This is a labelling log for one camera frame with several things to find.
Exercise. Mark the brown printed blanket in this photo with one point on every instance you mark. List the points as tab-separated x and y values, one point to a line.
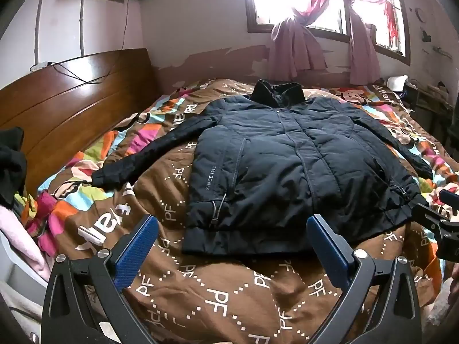
222	294

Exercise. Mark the thin white wall pipe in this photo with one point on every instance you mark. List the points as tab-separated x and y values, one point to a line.
83	21

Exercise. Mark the white power strip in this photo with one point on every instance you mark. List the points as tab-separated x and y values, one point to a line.
38	66

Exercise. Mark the pink curtain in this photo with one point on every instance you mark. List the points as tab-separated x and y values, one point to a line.
362	53
290	50

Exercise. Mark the red window decoration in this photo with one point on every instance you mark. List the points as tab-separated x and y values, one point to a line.
391	21

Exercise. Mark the person's right forearm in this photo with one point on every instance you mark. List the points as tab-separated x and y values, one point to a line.
451	286

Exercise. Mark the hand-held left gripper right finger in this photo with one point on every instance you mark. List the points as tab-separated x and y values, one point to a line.
326	247

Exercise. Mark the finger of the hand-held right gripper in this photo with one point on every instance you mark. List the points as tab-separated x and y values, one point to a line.
450	199
426	218

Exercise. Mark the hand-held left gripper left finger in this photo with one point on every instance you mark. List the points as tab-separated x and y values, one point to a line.
138	247

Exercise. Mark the dark bedside desk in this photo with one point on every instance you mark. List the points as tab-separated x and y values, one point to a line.
426	111

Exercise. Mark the dark cloth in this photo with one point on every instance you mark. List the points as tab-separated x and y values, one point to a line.
10	165

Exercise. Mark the white cloth item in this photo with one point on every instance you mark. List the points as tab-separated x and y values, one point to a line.
398	82

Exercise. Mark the wooden headboard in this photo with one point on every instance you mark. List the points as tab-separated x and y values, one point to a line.
71	89

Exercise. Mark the light pink blanket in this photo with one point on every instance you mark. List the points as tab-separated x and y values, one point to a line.
14	236

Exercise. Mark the black padded jacket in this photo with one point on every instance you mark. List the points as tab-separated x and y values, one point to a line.
279	157

